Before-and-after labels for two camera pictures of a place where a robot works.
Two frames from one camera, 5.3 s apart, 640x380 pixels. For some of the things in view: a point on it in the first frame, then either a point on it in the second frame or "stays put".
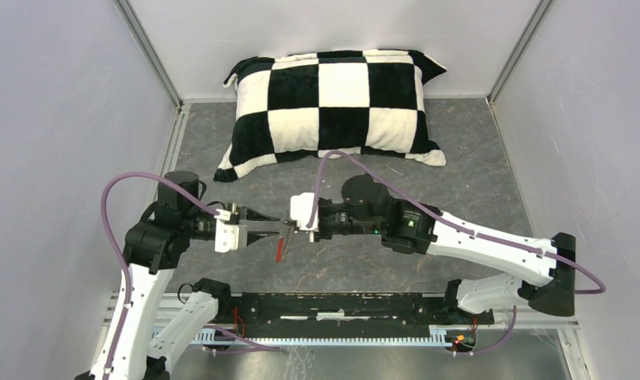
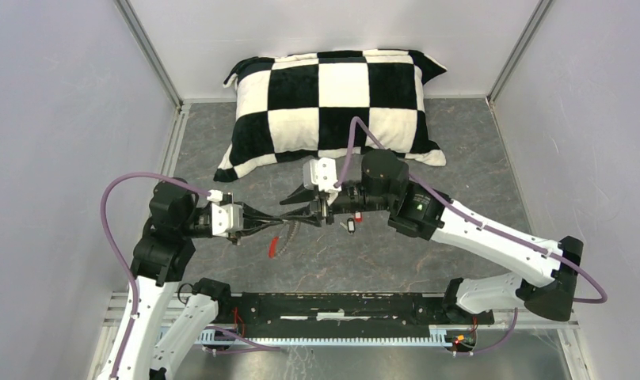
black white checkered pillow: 360,102 stays put
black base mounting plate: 344,315 stays put
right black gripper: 321,233 -> 306,214
